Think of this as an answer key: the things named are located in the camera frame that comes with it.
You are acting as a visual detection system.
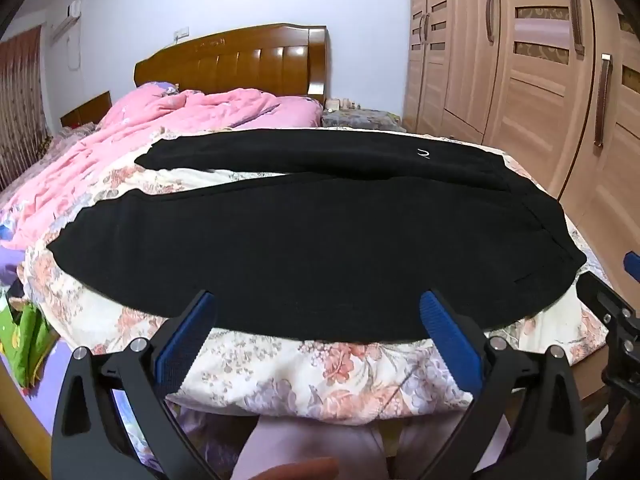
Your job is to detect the black pants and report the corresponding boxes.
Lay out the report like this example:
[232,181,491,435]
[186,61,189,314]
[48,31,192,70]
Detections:
[49,129,586,344]

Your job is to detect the person's left hand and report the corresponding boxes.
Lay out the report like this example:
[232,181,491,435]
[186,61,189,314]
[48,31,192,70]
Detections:
[252,457,340,480]

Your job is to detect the green colourful cloth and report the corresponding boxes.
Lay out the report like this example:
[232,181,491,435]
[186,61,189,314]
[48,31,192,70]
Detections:
[1,301,58,390]

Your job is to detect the wooden wardrobe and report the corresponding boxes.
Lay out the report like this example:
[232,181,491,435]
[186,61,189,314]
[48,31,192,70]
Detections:
[402,0,639,292]

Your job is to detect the pink blanket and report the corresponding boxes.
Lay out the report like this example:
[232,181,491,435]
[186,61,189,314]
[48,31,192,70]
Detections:
[1,84,322,250]

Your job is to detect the red patterned curtain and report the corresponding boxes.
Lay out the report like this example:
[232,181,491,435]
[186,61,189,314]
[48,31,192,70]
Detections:
[0,25,50,190]

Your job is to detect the grey floral pillow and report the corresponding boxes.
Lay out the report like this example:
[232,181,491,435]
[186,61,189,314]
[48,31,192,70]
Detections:
[321,108,406,132]

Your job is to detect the wooden nightstand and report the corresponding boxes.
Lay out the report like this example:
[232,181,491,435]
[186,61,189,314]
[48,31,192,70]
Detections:
[60,91,112,129]

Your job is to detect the wooden headboard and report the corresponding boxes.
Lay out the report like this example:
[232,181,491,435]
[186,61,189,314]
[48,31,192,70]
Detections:
[134,23,329,103]

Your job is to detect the wall air conditioner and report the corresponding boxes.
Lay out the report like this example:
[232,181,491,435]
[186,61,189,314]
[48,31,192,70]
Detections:
[50,0,81,42]

